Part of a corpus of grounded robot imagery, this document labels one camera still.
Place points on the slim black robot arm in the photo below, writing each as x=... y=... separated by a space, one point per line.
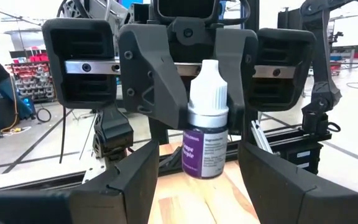
x=322 y=77

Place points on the white board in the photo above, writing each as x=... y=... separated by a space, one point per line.
x=356 y=31

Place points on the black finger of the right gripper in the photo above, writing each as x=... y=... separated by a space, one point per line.
x=154 y=77
x=241 y=62

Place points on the silver mounting bracket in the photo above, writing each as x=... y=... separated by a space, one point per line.
x=95 y=171

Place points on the dark purple dropper bottle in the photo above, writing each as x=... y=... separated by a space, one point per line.
x=204 y=93

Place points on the black controller box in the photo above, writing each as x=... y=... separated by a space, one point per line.
x=291 y=161

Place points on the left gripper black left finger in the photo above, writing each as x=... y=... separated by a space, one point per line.
x=73 y=208

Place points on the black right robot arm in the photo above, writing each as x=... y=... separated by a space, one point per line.
x=113 y=130

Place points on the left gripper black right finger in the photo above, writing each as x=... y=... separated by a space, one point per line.
x=306 y=208

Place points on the shelf with red bins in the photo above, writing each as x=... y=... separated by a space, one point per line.
x=33 y=77

